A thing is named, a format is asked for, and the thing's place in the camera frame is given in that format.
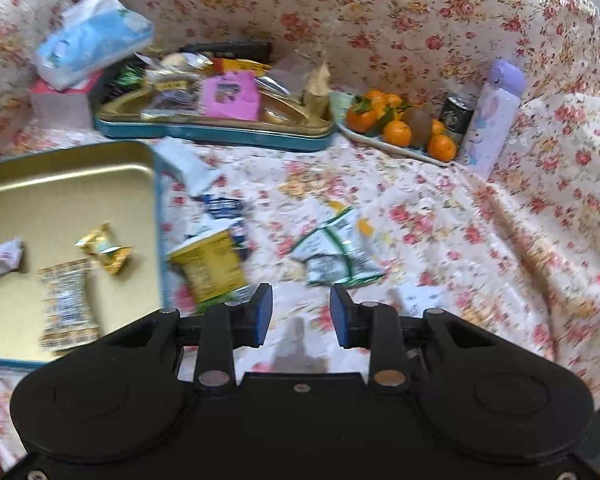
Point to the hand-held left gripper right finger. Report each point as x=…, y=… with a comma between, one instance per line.
x=339, y=318

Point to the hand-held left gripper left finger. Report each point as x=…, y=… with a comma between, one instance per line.
x=262, y=316

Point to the green and white snack packet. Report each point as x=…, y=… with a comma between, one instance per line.
x=337, y=255

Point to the yellow snack packet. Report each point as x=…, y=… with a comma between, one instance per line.
x=210, y=262

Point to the blue and white cartoon packet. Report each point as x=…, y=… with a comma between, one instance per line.
x=225, y=206

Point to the gold candy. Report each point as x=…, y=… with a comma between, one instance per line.
x=105, y=255

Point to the beige patterned snack packet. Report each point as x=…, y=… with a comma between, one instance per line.
x=67, y=305

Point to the teal tin tray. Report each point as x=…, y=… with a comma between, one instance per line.
x=55, y=195

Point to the white and pink snack packet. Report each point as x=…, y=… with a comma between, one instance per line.
x=0, y=260

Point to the floral sofa cover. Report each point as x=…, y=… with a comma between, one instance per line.
x=430, y=240

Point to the white crumpled packet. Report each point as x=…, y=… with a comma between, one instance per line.
x=185, y=165

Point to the pale rectangular plate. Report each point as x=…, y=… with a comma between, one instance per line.
x=370, y=141

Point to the teal tin filled with packets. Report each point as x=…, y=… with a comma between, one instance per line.
x=230, y=136

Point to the kiwi fruit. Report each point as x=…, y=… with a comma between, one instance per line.
x=419, y=125

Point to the gold foil bag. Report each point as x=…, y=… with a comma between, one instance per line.
x=316, y=90

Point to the dark green drink can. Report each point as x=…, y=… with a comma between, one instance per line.
x=455, y=115

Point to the silver foil packet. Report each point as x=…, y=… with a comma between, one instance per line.
x=280, y=82

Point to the dark packet with yellow label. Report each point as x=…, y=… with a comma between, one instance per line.
x=175, y=97

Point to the orange snack packet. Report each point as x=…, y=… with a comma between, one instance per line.
x=245, y=66

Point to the purple and white thermos bottle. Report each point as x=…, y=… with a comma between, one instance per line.
x=492, y=115

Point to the black case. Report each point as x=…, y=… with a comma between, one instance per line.
x=235, y=50

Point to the green candy wrappers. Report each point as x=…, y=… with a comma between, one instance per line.
x=127, y=77

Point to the pink tissue box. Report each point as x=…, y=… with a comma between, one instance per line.
x=60, y=105

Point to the blue tissue pack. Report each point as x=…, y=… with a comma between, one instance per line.
x=90, y=42

